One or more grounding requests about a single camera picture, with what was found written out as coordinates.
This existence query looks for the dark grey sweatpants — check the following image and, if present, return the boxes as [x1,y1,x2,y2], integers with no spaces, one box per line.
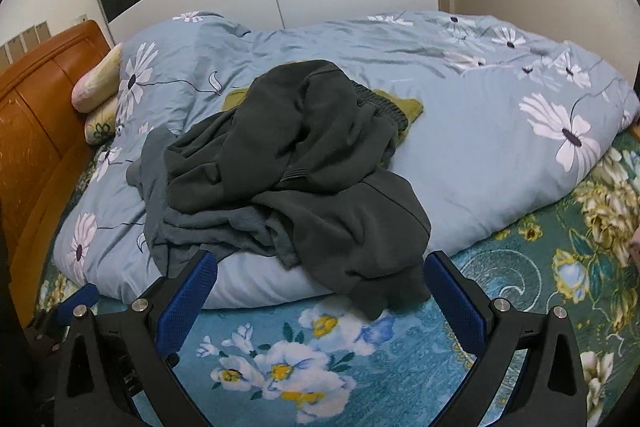
[164,60,431,320]

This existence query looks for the grey-green shirt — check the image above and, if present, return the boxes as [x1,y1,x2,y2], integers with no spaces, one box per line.
[126,126,300,277]

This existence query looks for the orange wooden headboard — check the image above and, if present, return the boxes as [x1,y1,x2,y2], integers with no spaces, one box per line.
[1,20,110,323]

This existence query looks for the yellow floral pillow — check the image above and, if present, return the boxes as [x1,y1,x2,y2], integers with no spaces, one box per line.
[84,95,117,145]

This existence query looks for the light blue floral duvet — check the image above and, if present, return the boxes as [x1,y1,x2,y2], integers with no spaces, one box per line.
[52,12,639,302]

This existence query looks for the pale floral pillow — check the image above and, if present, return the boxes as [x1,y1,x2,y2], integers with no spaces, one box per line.
[72,43,122,114]

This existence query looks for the olive green garment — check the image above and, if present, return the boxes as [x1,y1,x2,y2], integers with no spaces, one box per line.
[220,86,426,144]

